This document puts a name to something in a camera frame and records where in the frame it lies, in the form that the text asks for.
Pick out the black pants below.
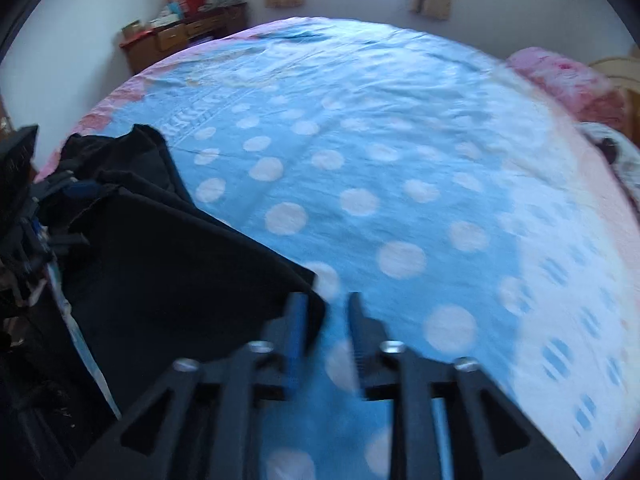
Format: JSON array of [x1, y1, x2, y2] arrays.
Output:
[[38, 125, 326, 410]]

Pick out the pink and blue bed sheet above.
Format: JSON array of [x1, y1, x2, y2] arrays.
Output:
[[54, 18, 639, 479]]

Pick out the brown wooden desk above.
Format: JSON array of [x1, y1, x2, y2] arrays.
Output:
[[119, 0, 248, 75]]

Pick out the cardboard box on desk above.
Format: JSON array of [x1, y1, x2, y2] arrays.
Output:
[[122, 20, 144, 40]]

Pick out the white dotted pillow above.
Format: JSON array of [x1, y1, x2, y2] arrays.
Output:
[[579, 122, 640, 216]]

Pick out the pink floral folded blanket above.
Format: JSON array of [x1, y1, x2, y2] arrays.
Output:
[[506, 47, 626, 132]]

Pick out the cream wooden headboard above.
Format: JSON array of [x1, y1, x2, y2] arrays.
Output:
[[589, 44, 640, 146]]

